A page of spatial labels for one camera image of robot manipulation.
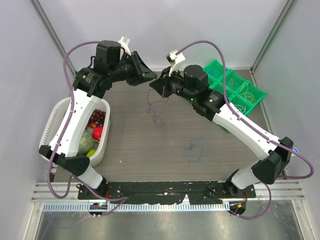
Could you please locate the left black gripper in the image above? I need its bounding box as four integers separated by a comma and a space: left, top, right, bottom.
109, 50, 157, 86

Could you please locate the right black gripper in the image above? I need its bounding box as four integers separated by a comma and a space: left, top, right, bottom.
150, 65, 197, 102

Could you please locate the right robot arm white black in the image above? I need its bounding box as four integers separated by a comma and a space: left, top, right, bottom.
149, 65, 293, 198

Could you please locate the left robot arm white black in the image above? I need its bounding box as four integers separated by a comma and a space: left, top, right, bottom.
39, 36, 157, 200

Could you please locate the red grape bunch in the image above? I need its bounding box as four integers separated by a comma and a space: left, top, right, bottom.
88, 109, 106, 129

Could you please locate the red apple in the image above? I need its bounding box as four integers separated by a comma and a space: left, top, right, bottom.
92, 126, 103, 141

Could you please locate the green compartment bin tray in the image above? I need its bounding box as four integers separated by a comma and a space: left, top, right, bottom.
203, 60, 268, 116

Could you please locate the green netted melon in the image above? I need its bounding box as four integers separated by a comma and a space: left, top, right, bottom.
78, 130, 94, 155

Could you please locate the white plastic fruit basket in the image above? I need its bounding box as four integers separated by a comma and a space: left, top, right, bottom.
39, 97, 111, 167

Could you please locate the yellow green small fruit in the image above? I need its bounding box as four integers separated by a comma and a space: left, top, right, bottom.
86, 149, 97, 158

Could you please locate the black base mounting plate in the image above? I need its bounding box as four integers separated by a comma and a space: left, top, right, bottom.
77, 180, 257, 205

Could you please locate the clear plastic water bottle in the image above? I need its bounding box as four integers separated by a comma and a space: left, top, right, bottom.
292, 147, 299, 153

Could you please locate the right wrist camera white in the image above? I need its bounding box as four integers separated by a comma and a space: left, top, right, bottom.
166, 50, 186, 77

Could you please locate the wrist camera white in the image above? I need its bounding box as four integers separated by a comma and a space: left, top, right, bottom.
118, 35, 132, 56
166, 50, 186, 77

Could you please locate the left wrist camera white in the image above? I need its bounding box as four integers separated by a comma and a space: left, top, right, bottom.
118, 35, 132, 56

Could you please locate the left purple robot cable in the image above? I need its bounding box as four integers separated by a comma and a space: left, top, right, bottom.
46, 40, 101, 199

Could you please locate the white slotted cable duct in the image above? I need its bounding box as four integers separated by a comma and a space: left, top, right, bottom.
42, 201, 230, 212

